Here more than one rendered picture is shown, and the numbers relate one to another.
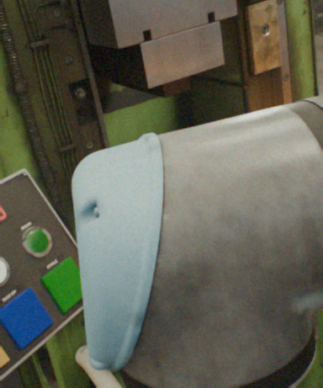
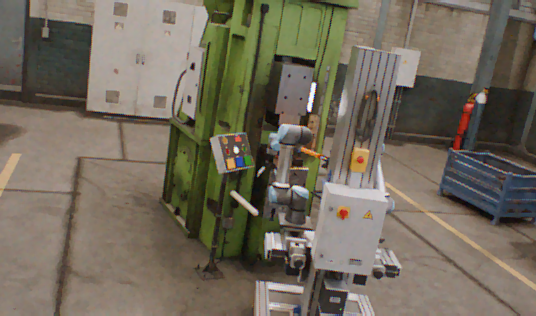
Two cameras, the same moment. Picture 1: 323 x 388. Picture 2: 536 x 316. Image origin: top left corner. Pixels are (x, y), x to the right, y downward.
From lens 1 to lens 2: 3.20 m
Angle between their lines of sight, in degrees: 9
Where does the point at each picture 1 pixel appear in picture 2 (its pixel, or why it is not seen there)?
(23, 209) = (243, 141)
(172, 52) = (286, 118)
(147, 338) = (284, 137)
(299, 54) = (320, 132)
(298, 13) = (323, 121)
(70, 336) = (231, 185)
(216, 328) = (289, 138)
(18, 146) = (240, 128)
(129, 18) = (279, 107)
